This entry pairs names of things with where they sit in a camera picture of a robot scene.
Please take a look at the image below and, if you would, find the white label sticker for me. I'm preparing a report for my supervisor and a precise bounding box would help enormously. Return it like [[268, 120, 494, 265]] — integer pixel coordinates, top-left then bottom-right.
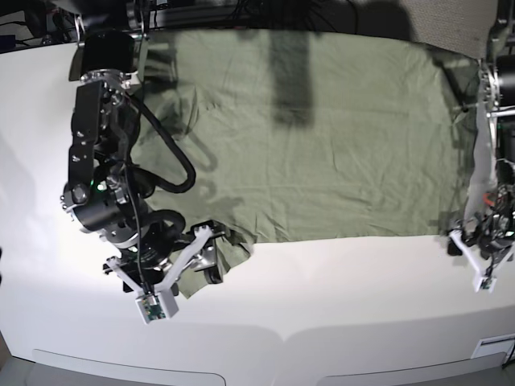
[[471, 335, 514, 359]]

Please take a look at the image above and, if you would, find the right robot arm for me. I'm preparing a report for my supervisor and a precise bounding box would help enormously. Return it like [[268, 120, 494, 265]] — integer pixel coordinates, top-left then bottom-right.
[[60, 1, 225, 295]]

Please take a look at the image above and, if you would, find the olive green T-shirt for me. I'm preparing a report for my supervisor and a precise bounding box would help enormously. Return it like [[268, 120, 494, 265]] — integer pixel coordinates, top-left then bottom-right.
[[143, 30, 479, 273]]

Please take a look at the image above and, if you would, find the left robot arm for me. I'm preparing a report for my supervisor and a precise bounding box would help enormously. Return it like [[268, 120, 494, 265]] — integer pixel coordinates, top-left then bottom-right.
[[448, 1, 514, 268]]

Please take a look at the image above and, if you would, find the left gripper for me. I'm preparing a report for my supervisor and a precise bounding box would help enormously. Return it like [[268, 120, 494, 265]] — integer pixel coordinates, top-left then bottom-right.
[[448, 213, 514, 261]]

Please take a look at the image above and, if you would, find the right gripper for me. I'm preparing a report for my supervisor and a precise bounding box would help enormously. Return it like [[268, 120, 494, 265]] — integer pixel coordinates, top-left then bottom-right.
[[121, 210, 225, 289]]

